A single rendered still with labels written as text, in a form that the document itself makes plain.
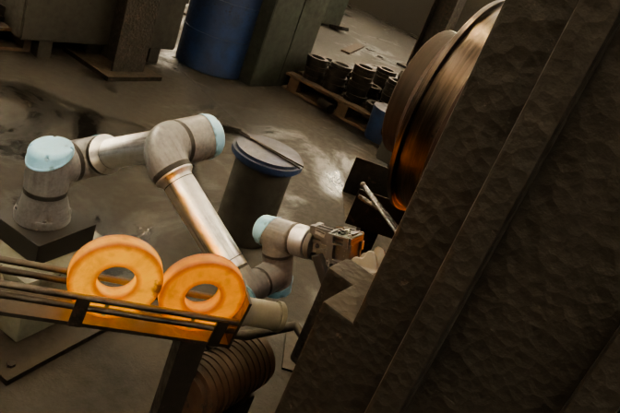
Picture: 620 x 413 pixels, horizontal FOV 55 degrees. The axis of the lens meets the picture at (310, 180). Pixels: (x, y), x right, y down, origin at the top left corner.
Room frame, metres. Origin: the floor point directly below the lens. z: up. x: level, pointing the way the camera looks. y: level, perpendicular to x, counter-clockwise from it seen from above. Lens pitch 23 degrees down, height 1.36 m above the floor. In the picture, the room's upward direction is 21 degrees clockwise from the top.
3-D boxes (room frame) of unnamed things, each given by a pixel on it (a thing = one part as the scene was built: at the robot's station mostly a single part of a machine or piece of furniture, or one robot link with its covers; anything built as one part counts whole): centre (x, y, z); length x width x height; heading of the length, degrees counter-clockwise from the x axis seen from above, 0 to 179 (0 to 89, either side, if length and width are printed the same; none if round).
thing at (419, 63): (1.27, -0.17, 1.11); 0.28 x 0.06 x 0.28; 151
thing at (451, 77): (1.22, -0.26, 1.11); 0.47 x 0.06 x 0.47; 151
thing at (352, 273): (1.01, -0.15, 0.68); 0.11 x 0.08 x 0.24; 61
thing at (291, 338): (1.77, -0.23, 0.36); 0.26 x 0.20 x 0.72; 6
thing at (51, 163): (1.43, 0.68, 0.53); 0.13 x 0.12 x 0.14; 156
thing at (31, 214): (1.43, 0.67, 0.42); 0.15 x 0.15 x 0.10
